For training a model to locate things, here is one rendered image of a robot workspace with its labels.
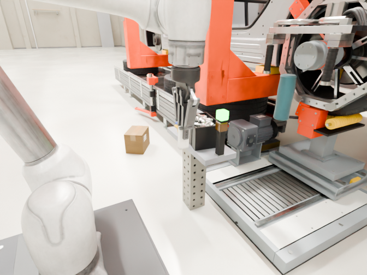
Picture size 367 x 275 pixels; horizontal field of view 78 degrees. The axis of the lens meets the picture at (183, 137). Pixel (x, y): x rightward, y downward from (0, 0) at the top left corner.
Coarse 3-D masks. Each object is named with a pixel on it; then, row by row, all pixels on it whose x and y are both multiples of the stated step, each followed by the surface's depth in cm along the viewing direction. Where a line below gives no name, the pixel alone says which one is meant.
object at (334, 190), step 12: (276, 156) 161; (288, 168) 153; (300, 168) 150; (300, 180) 146; (312, 180) 139; (324, 180) 137; (336, 180) 132; (348, 180) 137; (360, 180) 134; (324, 192) 133; (336, 192) 126; (348, 192) 133
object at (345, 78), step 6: (354, 24) 119; (354, 36) 120; (360, 36) 118; (360, 48) 117; (366, 48) 117; (360, 54) 118; (366, 54) 117; (360, 60) 120; (354, 66) 123; (360, 66) 120; (366, 66) 118; (342, 72) 129; (360, 72) 121; (366, 72) 119; (342, 78) 130; (348, 78) 127
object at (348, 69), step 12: (324, 12) 122; (300, 36) 135; (312, 36) 139; (348, 48) 119; (348, 60) 117; (300, 72) 142; (312, 72) 147; (336, 72) 123; (348, 72) 118; (300, 84) 141; (312, 84) 143; (336, 84) 124; (324, 96) 134; (336, 96) 125
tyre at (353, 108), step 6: (294, 72) 144; (366, 96) 111; (354, 102) 116; (360, 102) 113; (366, 102) 111; (342, 108) 121; (348, 108) 119; (354, 108) 116; (360, 108) 114; (366, 108) 112; (330, 114) 128; (336, 114) 125; (342, 114) 122; (348, 114) 120
